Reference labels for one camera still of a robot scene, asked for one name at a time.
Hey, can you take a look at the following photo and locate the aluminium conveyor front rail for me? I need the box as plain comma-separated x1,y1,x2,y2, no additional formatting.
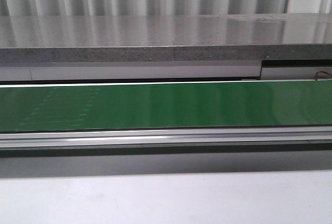
1,126,331,148

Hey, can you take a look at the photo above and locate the red orange wire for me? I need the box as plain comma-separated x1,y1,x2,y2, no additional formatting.
314,71,332,81

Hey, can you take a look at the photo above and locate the green conveyor belt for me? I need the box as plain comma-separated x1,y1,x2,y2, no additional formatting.
1,80,331,132

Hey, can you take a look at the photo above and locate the grey conveyor rear rail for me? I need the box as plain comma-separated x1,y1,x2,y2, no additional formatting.
1,60,331,81

